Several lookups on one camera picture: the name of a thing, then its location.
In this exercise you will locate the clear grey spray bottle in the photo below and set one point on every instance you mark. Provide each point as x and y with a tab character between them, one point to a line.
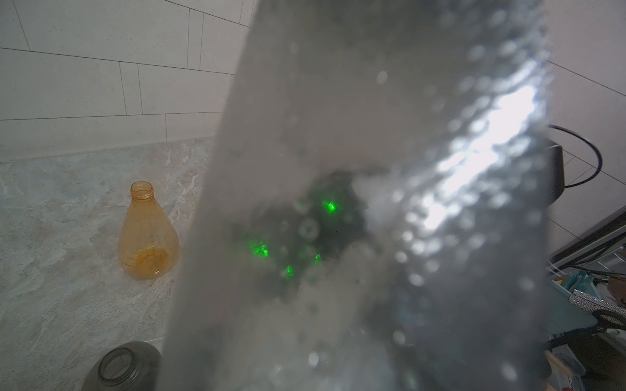
373	215

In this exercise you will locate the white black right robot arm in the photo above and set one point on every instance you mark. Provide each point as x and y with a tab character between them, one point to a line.
556	164

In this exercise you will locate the orange translucent spray bottle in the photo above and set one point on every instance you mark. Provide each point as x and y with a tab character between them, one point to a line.
148	245

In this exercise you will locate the dark grey spray bottle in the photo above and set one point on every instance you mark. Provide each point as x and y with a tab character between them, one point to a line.
131	366

